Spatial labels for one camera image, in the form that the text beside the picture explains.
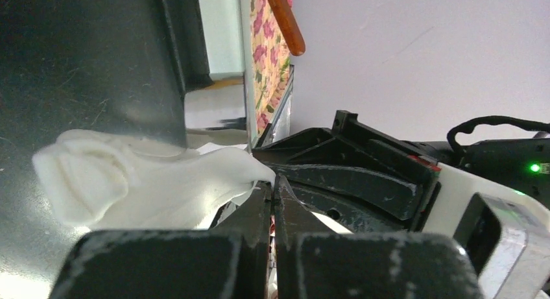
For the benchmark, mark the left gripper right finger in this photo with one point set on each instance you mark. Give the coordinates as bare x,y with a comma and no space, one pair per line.
315,262

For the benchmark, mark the small round metal cup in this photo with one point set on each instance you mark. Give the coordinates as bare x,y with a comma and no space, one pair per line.
219,106

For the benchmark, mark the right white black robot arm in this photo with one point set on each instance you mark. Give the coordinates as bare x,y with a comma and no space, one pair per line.
520,164

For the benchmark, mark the white dough ball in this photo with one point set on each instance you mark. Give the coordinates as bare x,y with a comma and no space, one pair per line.
106,181

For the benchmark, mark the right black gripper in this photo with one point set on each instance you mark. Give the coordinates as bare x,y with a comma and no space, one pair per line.
352,153

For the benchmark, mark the floral cloth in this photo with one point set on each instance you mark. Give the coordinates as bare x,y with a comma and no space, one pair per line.
270,62

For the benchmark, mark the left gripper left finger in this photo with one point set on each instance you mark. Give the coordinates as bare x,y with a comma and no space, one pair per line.
227,261

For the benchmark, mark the black baking tray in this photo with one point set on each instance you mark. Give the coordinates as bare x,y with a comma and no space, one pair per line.
118,66

